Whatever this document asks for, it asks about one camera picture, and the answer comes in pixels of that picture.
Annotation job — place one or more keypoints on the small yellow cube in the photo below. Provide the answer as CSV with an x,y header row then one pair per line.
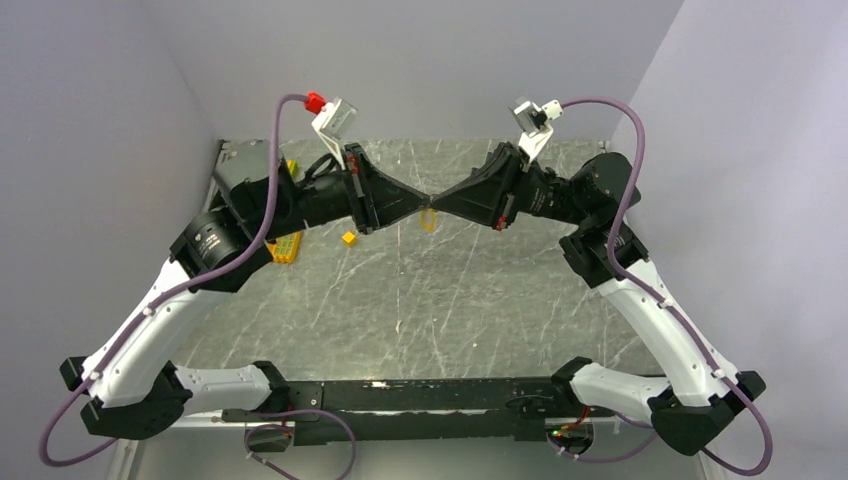
x,y
349,239

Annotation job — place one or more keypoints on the yellow window toy block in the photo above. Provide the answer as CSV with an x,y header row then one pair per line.
x,y
284,250

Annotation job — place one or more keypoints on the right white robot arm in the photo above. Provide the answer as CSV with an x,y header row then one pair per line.
x,y
698,393

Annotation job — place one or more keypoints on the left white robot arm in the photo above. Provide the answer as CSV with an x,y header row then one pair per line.
x,y
133,389

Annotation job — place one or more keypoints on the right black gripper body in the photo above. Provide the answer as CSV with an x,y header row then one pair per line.
x,y
535,193

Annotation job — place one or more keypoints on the yellow key tag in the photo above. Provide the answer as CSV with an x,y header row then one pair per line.
x,y
428,219

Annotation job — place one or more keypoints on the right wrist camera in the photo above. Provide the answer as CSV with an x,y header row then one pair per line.
x,y
535,122

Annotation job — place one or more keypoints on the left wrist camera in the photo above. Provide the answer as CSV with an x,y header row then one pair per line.
x,y
331,122

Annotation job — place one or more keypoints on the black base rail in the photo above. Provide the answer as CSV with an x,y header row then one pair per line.
x,y
519,408

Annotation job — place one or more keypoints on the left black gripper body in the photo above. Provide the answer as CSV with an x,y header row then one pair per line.
x,y
337,195

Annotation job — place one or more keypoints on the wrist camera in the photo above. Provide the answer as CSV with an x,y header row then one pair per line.
x,y
331,122
535,122

